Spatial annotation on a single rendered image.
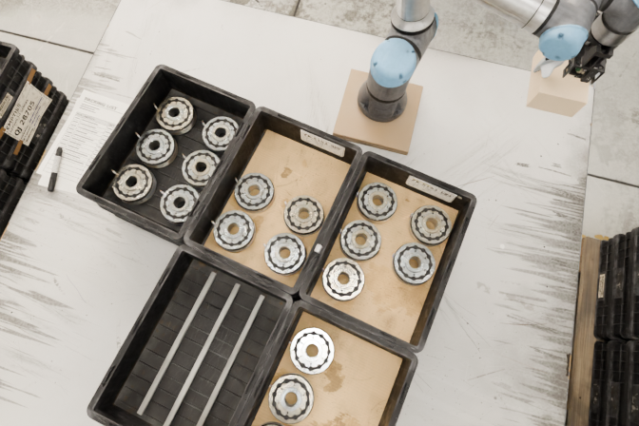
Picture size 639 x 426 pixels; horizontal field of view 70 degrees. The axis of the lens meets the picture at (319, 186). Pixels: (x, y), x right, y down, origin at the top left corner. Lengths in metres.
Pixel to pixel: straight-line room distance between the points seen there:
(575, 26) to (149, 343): 1.13
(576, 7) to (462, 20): 1.66
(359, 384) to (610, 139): 1.84
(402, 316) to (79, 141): 1.08
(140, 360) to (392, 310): 0.61
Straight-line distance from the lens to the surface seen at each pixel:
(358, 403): 1.17
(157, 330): 1.22
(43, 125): 2.21
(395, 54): 1.28
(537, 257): 1.45
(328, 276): 1.14
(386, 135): 1.41
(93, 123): 1.60
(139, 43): 1.70
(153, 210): 1.28
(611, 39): 1.18
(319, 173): 1.24
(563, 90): 1.33
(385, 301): 1.18
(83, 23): 2.81
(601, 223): 2.41
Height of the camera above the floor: 1.99
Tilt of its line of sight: 71 degrees down
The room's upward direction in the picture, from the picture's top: 1 degrees clockwise
